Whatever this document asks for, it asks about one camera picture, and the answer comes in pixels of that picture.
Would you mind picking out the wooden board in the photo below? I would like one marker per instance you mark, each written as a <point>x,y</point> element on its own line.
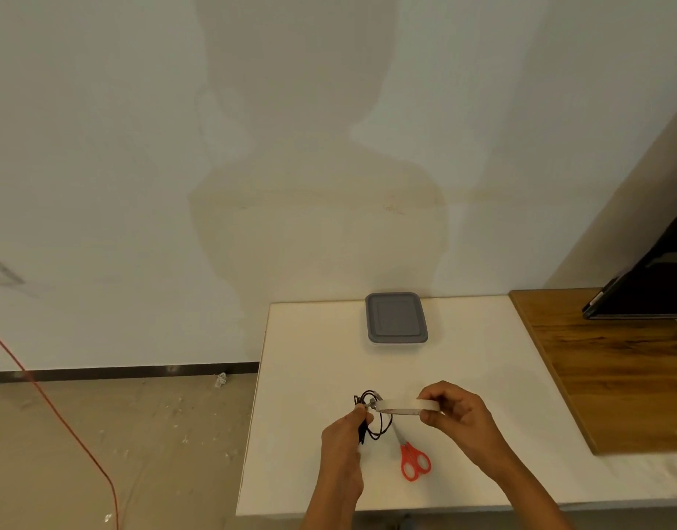
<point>614,369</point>

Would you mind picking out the grey lidded container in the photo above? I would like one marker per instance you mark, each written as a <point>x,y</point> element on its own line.
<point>396,319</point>

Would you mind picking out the red scissors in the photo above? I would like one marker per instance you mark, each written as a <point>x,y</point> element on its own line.
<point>414,463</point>

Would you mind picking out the white wall socket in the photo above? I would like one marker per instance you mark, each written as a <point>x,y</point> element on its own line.
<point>1,273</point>

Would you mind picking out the black television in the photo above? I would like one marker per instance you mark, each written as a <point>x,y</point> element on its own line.
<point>653,292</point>

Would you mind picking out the white scrap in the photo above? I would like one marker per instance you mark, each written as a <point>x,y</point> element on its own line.
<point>220,380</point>

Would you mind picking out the clear tape roll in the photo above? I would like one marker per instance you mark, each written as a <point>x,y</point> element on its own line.
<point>404,407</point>

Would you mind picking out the person's left hand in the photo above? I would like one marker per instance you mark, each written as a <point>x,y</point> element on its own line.
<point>341,452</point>

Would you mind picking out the person's right hand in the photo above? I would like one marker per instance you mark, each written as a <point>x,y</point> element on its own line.
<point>465,425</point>

